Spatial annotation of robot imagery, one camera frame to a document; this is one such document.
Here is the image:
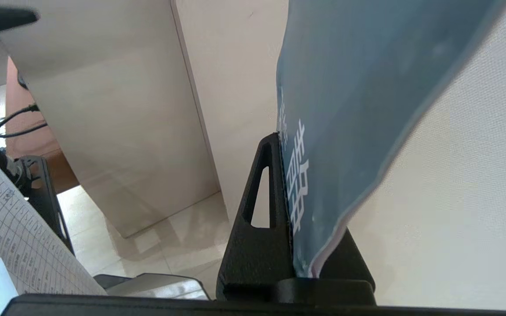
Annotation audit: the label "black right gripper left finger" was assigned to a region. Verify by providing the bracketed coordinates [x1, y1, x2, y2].
[216, 132, 295, 301]

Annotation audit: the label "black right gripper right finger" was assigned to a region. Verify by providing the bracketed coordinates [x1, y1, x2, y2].
[299, 228, 376, 303]

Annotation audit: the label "blue do-not-disturb door hanger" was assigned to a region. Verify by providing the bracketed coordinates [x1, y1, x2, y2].
[276, 0, 506, 278]

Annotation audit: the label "cream white door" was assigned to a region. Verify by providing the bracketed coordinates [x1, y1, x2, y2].
[172, 0, 506, 308]

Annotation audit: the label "printed table paper sheet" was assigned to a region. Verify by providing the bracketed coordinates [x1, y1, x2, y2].
[0, 151, 106, 295]

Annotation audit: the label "thin black loose cables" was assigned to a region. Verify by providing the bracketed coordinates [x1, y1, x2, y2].
[0, 103, 48, 139]

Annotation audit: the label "black robot torso frame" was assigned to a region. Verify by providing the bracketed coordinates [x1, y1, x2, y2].
[14, 156, 76, 255]

